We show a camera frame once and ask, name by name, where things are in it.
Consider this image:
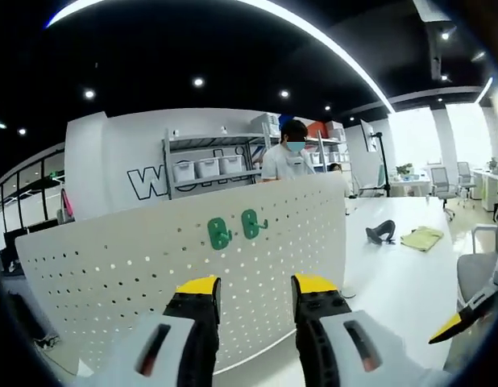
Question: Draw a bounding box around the black curved plastic object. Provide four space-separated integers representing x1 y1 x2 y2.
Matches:
365 219 397 246

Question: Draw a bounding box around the white storage bin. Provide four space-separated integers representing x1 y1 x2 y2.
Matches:
172 160 196 183
219 156 244 176
194 158 222 179

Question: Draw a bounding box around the yellow-green cloth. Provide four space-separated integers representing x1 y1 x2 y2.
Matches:
400 226 446 253

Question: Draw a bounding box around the black tripod stand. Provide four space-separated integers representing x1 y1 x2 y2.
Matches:
371 131 394 198

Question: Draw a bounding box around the small mounted flat screen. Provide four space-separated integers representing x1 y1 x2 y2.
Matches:
359 119 375 153

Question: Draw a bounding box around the grey metal shelf rack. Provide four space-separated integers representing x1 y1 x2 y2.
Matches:
162 127 283 201

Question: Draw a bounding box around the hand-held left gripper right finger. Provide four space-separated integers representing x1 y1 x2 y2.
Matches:
291 273 451 387

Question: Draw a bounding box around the white perforated mounting plate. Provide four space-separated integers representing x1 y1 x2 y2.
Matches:
15 173 357 372

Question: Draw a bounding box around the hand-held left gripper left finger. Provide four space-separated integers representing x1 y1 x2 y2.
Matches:
77 276 222 387

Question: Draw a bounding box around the long ceiling light strip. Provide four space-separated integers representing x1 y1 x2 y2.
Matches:
45 0 396 114

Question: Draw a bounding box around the green hook assembly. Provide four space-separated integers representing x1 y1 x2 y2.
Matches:
240 208 270 239
207 217 234 250

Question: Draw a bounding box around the grey mesh office chair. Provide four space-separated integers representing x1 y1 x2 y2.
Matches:
456 160 479 209
430 166 459 221

